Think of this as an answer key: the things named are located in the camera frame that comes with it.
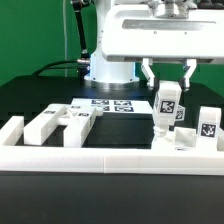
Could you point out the white U-shaped fence frame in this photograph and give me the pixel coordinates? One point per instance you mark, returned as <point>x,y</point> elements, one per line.
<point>96,160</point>

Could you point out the white marker sheet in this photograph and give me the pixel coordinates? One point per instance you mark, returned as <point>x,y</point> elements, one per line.
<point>115,106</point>

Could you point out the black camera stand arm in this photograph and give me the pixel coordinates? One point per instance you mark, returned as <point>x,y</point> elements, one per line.
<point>78,5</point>

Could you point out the white chair back piece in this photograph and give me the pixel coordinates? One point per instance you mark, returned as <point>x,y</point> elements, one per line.
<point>77,120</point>

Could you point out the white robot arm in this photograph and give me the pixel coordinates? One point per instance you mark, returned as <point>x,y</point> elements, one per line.
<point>123,72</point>

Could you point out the white chair seat piece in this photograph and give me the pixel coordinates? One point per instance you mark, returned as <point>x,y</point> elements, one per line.
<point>186,139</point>

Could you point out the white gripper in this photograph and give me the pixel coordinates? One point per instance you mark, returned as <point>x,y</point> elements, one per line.
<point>164,32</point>

